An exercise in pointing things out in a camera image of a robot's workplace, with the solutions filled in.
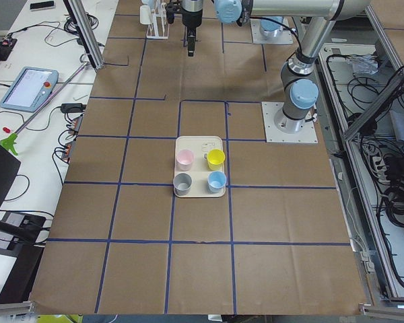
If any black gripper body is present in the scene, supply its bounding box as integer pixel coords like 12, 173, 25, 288
182, 10, 203, 42

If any white plastic cup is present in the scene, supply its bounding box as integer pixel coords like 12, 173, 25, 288
139, 5, 153, 26

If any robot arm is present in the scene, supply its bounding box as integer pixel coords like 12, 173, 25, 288
259, 16, 288, 40
213, 0, 370, 134

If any pink plastic cup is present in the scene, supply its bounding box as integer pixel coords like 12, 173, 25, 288
176, 149, 195, 172

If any yellow plastic cup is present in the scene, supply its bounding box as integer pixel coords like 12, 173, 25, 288
205, 149, 226, 171

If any grey plastic cup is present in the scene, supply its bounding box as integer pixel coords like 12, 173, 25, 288
172, 173, 193, 196

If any cream plastic tray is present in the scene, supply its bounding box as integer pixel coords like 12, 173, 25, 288
174, 136, 226, 198

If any black power adapter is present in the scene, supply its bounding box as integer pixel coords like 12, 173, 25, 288
60, 103, 86, 114

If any blue teach pendant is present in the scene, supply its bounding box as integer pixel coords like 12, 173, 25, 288
0, 67, 59, 112

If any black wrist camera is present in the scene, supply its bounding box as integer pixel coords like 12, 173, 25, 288
165, 0, 182, 24

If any white wire cup rack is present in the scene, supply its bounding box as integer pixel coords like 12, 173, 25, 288
146, 0, 169, 40

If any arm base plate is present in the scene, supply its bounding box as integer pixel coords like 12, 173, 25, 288
261, 102, 318, 144
250, 19, 294, 45

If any aluminium frame post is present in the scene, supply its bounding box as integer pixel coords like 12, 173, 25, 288
63, 0, 104, 71

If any green handled reacher tool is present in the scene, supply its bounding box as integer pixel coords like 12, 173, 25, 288
0, 61, 90, 155

